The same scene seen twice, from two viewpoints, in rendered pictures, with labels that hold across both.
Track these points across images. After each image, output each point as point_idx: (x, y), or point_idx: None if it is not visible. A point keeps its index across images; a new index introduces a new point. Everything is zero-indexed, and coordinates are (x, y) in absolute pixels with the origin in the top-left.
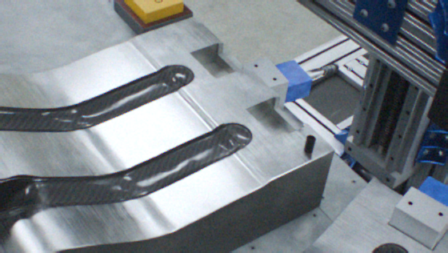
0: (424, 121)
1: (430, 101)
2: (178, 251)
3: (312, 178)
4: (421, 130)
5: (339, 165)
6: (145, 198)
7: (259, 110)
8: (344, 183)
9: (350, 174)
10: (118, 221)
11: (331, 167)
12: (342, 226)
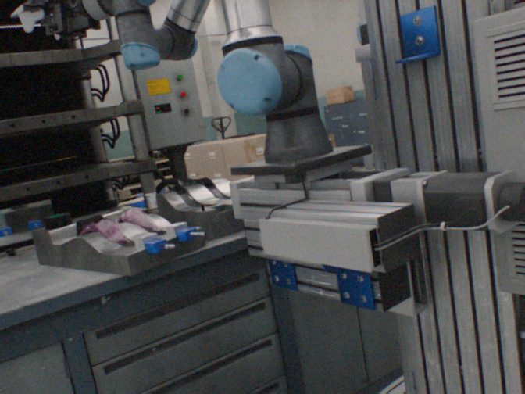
0: (405, 356)
1: (401, 337)
2: (180, 220)
3: (201, 221)
4: (407, 365)
5: (229, 240)
6: (190, 206)
7: (227, 207)
8: (219, 241)
9: (223, 241)
10: (179, 203)
11: (228, 239)
12: None
